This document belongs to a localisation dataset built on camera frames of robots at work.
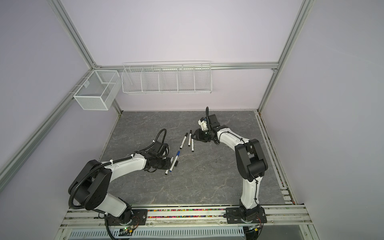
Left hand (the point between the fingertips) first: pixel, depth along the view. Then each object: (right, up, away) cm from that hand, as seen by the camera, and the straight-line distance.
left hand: (169, 166), depth 90 cm
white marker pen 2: (+11, +12, +12) cm, 20 cm away
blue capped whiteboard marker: (+2, +2, +4) cm, 5 cm away
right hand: (+15, +17, +4) cm, 23 cm away
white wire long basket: (-3, +56, +7) cm, 56 cm away
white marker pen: (+6, +11, +10) cm, 16 cm away
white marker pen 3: (+14, +12, +10) cm, 21 cm away
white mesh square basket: (-48, +48, +7) cm, 68 cm away
